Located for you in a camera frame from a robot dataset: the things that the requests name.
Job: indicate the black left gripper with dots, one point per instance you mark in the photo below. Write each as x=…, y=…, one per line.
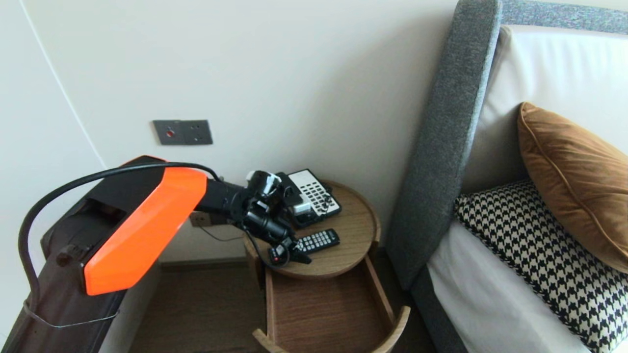
x=267, y=218

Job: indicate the black TV remote control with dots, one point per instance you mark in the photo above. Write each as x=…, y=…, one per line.
x=319, y=240

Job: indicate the round wooden bedside table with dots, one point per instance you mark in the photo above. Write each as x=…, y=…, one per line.
x=324, y=314

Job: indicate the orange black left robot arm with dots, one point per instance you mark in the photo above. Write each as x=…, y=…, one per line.
x=147, y=225

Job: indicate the black desk telephone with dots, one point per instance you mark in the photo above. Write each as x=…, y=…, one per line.
x=314, y=196

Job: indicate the brown wooden baseboard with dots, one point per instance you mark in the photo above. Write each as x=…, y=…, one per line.
x=206, y=264

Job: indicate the black white houndstooth pillow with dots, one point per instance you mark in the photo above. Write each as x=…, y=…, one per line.
x=539, y=255

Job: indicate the brown velvet pillow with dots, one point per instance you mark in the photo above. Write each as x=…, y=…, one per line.
x=579, y=186

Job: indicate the white headboard cushion panel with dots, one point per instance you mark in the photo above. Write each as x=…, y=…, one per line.
x=554, y=68

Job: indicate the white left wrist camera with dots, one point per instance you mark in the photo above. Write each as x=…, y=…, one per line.
x=302, y=208

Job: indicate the beige wall outlet plate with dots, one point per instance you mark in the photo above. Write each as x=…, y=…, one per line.
x=196, y=220

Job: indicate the grey switch plate red button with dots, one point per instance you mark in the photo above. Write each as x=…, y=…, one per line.
x=168, y=133

